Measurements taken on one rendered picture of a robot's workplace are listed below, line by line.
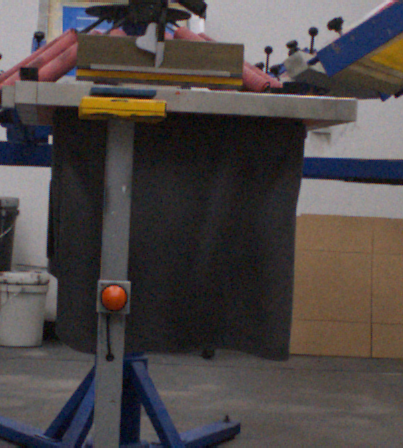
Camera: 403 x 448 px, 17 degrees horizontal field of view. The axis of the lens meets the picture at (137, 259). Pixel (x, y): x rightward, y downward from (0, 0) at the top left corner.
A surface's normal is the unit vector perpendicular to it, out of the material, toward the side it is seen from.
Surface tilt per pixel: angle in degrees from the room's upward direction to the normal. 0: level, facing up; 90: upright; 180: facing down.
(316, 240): 77
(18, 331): 93
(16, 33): 90
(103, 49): 90
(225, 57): 90
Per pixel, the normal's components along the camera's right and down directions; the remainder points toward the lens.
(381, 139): 0.07, 0.06
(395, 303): 0.07, -0.15
